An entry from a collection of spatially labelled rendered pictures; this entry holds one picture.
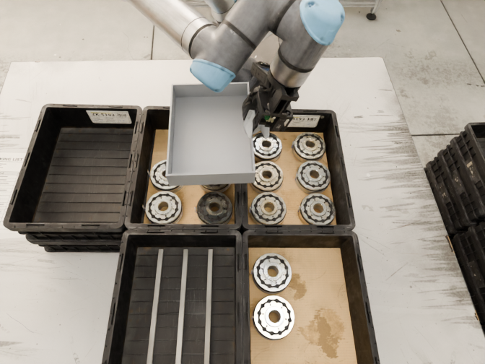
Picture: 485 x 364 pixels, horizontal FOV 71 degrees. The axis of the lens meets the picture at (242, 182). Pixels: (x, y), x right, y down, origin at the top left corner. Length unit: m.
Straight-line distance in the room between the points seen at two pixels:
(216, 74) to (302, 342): 0.67
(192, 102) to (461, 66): 2.48
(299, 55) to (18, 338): 1.03
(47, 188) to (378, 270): 1.04
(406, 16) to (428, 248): 2.40
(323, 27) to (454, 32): 2.85
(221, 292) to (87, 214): 0.45
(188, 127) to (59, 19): 2.37
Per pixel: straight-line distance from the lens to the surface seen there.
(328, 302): 0.97
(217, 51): 0.62
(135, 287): 0.97
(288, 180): 1.06
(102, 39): 2.88
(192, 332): 0.93
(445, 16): 3.53
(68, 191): 1.13
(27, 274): 1.23
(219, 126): 0.88
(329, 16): 0.59
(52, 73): 1.65
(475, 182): 1.78
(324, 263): 0.99
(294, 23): 0.61
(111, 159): 1.14
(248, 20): 0.63
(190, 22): 0.68
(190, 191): 1.03
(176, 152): 0.85
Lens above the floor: 1.75
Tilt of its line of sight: 62 degrees down
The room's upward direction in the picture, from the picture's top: 6 degrees clockwise
